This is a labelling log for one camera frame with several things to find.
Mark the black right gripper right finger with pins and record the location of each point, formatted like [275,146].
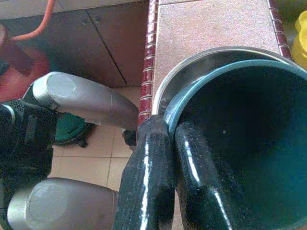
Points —
[199,191]

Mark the teal plastic cup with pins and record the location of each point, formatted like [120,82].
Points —
[263,119]

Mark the black robot waist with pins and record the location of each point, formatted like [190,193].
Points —
[24,143]

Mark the yellow plastic bowl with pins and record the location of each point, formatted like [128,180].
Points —
[301,48]

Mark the red gas cylinder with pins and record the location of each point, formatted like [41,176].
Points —
[14,79]

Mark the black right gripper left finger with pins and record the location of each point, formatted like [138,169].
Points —
[146,179]

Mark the green plastic base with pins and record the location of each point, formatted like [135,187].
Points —
[69,129]

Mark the stainless steel bowl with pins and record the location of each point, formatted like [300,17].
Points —
[187,72]

